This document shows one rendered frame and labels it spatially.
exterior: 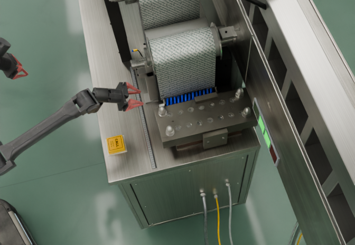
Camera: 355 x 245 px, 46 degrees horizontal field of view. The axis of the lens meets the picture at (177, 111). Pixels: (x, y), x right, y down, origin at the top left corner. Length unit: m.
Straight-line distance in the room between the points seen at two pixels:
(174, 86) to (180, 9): 0.31
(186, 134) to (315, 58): 0.73
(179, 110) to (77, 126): 1.37
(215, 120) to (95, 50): 0.76
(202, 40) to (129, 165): 0.61
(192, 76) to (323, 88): 0.73
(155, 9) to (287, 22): 0.66
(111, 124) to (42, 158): 1.14
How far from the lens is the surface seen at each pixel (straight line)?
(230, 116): 1.73
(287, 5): 1.24
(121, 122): 1.89
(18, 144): 1.63
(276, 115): 1.37
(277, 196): 2.71
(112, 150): 1.81
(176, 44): 1.58
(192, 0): 1.72
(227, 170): 1.98
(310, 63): 1.12
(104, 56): 2.12
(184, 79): 1.69
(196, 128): 1.70
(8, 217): 2.63
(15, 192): 2.94
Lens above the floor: 2.54
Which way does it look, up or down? 60 degrees down
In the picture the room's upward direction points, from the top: 7 degrees counter-clockwise
